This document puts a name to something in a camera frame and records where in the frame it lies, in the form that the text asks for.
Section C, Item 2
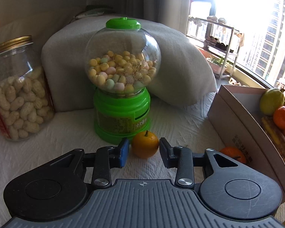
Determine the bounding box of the metal shoe rack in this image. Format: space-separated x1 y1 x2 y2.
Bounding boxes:
187 15 244 79

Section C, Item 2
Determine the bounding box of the pink cardboard box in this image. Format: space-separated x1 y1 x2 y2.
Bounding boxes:
207 85 285 202

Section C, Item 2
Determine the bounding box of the white planter with greens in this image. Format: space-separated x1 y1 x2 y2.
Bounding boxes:
206 58 225 75

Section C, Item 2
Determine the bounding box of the orange mandarin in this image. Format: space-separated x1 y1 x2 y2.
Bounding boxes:
220 147 247 164

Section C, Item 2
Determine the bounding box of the large mandarin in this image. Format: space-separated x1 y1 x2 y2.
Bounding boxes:
273 106 285 130

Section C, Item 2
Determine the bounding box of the small orange kumquat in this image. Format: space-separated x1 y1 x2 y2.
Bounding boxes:
131 130 159 159

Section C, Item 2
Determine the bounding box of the glass jar of peanuts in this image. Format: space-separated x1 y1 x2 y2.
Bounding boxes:
0 36 54 141

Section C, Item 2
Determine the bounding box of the white blanket covered cushion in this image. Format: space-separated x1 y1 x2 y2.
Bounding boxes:
41 15 217 112

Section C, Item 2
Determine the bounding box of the ripe brown banana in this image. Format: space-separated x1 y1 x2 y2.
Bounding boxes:
261 116 285 163

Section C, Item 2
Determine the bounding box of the green candy dispenser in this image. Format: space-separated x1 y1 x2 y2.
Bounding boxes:
85 17 161 145

